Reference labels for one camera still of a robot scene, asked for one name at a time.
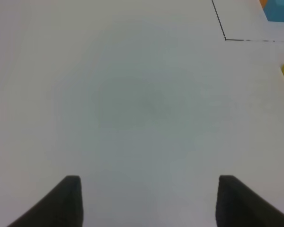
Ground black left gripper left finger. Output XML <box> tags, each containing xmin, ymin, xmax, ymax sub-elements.
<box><xmin>9</xmin><ymin>175</ymin><xmax>83</xmax><ymax>227</ymax></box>

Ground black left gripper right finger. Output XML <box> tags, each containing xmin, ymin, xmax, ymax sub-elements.
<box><xmin>215</xmin><ymin>175</ymin><xmax>284</xmax><ymax>227</ymax></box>

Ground orange template block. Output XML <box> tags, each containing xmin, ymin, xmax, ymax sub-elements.
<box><xmin>259</xmin><ymin>0</ymin><xmax>267</xmax><ymax>9</ymax></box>

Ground blue template block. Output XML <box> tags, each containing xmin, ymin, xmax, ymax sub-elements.
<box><xmin>263</xmin><ymin>0</ymin><xmax>284</xmax><ymax>23</ymax></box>

